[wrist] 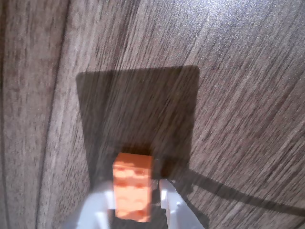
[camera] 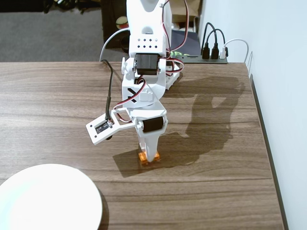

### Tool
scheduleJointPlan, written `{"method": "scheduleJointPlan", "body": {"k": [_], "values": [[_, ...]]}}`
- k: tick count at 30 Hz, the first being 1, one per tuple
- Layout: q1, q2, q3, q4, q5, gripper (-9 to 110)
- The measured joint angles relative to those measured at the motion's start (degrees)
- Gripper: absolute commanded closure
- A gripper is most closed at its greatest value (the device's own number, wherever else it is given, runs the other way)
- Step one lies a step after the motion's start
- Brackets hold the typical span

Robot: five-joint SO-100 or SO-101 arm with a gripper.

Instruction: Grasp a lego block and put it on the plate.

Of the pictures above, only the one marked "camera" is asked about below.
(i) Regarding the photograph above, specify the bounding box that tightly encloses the white USB cable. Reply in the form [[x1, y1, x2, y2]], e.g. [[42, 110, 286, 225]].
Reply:
[[220, 38, 249, 63]]

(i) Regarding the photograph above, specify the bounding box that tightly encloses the white round plate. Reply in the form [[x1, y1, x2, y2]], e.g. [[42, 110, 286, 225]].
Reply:
[[0, 163, 103, 230]]

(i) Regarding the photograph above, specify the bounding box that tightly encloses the orange lego block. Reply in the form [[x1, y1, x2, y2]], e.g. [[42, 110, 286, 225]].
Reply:
[[138, 151, 161, 166]]

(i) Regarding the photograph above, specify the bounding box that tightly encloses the dark mat green print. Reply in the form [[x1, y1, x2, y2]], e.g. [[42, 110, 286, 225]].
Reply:
[[171, 30, 201, 58]]

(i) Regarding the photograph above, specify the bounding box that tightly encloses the black camera cable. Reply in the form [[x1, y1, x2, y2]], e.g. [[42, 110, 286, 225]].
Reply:
[[102, 59, 115, 125]]

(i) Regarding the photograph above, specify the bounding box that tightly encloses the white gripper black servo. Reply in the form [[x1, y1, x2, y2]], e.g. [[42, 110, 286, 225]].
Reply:
[[130, 105, 168, 163]]

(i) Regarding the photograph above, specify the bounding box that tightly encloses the black USB cable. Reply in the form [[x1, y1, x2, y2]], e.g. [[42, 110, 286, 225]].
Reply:
[[206, 28, 229, 60], [201, 22, 216, 60]]

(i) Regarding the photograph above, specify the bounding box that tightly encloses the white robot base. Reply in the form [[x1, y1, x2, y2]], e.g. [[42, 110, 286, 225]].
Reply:
[[165, 59, 184, 91]]

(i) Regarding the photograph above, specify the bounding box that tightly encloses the brown cardboard box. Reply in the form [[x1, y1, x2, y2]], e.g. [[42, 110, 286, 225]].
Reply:
[[171, 0, 202, 31]]

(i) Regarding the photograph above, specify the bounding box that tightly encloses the thin white cable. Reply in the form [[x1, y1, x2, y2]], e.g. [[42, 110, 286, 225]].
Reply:
[[99, 28, 131, 62]]

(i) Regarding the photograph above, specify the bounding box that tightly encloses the black cabinet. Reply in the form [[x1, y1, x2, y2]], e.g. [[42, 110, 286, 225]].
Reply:
[[100, 0, 130, 50]]

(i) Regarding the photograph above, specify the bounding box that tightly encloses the black USB hub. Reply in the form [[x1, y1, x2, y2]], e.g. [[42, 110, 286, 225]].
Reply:
[[175, 54, 228, 65]]

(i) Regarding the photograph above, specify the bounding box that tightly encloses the red and yellow ball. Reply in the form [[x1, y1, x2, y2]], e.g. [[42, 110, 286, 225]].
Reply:
[[116, 16, 128, 30]]

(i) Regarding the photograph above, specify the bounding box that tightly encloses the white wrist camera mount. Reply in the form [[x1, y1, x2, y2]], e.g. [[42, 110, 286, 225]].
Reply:
[[86, 107, 135, 146]]

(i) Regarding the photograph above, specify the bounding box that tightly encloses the red servo wire bundle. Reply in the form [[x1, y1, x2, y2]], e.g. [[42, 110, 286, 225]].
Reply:
[[163, 0, 190, 72], [112, 76, 147, 123]]

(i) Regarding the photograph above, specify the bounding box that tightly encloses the black chair base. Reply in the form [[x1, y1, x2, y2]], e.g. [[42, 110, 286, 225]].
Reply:
[[43, 0, 101, 14]]

